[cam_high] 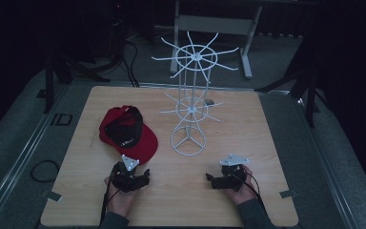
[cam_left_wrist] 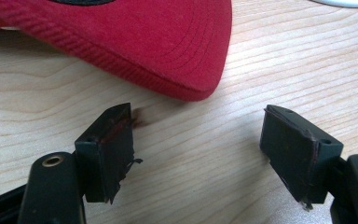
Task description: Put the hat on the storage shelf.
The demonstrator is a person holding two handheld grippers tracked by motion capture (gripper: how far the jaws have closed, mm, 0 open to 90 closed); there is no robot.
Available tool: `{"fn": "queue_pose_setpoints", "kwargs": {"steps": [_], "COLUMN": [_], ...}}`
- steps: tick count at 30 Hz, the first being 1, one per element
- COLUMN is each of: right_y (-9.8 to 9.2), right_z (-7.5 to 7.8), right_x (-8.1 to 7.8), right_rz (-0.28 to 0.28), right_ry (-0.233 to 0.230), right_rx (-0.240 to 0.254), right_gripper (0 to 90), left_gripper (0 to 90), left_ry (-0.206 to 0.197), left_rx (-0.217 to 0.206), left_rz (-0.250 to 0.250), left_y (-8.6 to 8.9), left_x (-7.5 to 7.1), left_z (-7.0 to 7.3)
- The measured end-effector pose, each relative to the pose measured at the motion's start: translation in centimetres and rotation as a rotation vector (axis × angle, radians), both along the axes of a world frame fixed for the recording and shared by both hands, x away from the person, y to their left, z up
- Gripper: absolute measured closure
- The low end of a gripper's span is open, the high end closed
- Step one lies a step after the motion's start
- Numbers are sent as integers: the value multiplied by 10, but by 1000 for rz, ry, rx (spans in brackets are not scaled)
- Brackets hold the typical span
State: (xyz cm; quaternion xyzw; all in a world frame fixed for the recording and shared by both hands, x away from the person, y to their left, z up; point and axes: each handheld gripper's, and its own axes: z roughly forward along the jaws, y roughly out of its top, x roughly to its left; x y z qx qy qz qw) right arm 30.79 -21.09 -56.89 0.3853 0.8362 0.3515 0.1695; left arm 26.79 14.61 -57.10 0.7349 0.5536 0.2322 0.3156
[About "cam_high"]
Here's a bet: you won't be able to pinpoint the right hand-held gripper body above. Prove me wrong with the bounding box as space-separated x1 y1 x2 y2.
218 154 251 193

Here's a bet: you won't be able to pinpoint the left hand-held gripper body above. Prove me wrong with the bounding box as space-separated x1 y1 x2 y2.
110 154 145 194

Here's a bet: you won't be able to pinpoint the red and black baseball cap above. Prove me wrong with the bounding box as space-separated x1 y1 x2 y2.
98 105 159 166

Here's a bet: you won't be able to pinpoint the white wire hat rack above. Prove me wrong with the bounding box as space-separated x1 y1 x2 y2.
151 31 240 157

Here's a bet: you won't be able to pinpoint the person's right hand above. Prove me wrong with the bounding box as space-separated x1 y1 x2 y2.
224 164 259 206

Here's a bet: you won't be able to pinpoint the person's left hand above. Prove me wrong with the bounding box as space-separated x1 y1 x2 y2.
103 177 139 219

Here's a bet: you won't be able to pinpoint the grey tape piece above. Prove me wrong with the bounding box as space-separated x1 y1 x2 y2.
278 189 300 200
46 190 63 203

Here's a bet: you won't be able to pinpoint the black tripod stand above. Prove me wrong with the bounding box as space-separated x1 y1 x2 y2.
42 52 112 115
254 37 322 129

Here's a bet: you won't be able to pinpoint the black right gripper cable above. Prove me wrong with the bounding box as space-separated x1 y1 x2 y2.
232 173 265 206

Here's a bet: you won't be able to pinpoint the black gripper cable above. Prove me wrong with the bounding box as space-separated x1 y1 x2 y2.
232 173 265 206
99 168 122 227

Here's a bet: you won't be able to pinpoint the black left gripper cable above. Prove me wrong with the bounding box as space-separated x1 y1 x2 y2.
99 168 122 227

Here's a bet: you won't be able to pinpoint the black looped floor cable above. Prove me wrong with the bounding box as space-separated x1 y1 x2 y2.
30 159 61 183

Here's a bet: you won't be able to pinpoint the black hanging cables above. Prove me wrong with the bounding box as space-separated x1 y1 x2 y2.
119 34 141 89

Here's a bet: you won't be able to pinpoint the white metal desk frame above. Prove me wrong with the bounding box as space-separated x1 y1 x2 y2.
169 0 264 80

